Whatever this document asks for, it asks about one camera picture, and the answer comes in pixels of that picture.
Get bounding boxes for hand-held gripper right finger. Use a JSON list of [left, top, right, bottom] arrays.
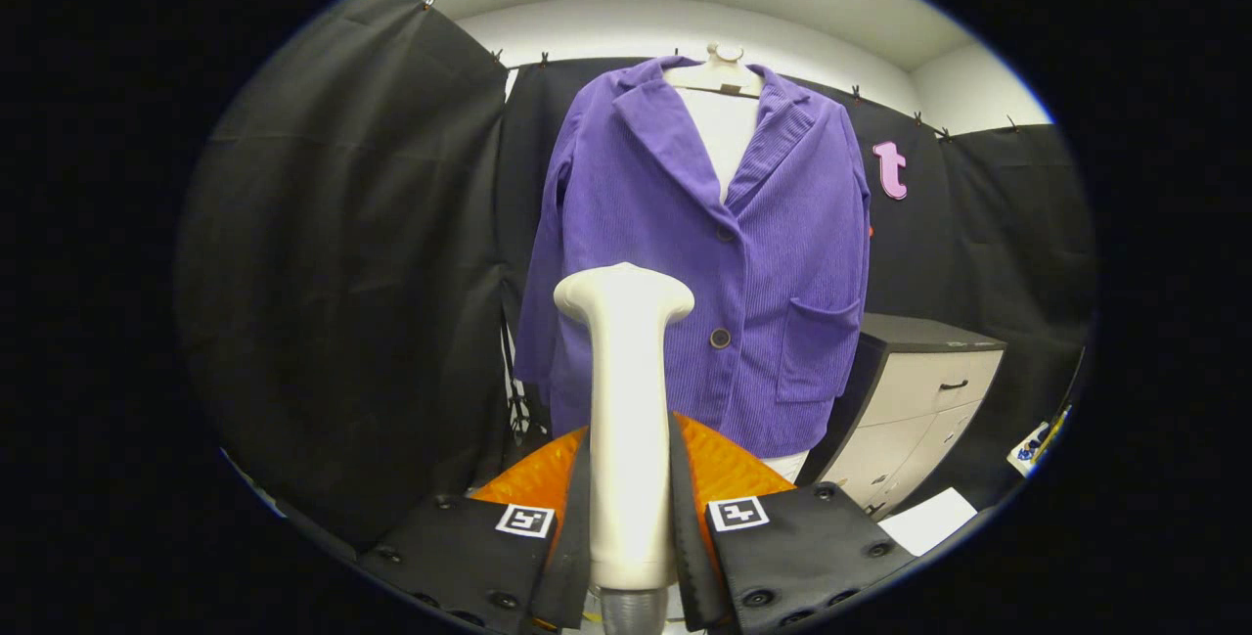
[[670, 410, 920, 635]]

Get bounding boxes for white garment steamer head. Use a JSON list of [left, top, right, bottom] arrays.
[[553, 262, 696, 592]]

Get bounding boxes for white cabinet with grey top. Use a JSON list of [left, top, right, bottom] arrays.
[[797, 312, 1006, 521]]

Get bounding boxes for white paper sheet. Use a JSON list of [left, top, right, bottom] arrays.
[[877, 487, 979, 558]]

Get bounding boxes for row of black clips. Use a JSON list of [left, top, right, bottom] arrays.
[[421, 0, 1023, 139]]

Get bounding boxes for purple corduroy jacket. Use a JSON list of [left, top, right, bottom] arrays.
[[514, 54, 873, 460]]

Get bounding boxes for pile of colourful items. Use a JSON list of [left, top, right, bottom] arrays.
[[1007, 405, 1074, 476]]

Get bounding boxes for beige plastic hanger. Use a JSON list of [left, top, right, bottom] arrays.
[[663, 41, 766, 100]]

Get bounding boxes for grey steamer hose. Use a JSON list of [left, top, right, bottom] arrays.
[[587, 586, 676, 635]]

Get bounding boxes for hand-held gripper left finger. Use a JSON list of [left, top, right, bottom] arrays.
[[354, 425, 595, 635]]

